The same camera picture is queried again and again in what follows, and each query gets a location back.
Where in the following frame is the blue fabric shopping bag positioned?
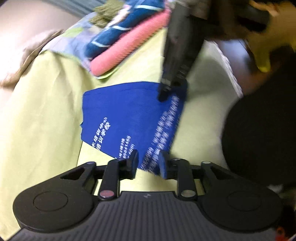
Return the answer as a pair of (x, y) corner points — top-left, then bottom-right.
(81, 81), (188, 175)

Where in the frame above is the blue patterned fleece blanket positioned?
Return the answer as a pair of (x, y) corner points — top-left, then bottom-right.
(84, 1), (165, 60)

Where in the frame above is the pink knitted blanket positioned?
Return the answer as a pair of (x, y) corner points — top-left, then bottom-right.
(90, 9), (171, 76)

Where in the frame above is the green sofa cover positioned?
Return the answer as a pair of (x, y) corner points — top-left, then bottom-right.
(1, 30), (242, 240)

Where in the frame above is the green chevron pillow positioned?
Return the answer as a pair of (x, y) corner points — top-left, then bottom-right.
(89, 0), (125, 28)

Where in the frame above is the patchwork plaid sofa throw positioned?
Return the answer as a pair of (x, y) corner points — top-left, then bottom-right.
(39, 11), (130, 80)

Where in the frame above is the grey curtain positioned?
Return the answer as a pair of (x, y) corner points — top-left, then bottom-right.
(44, 0), (106, 17)

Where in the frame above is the beige cushion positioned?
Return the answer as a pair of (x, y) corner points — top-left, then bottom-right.
(1, 30), (63, 88)

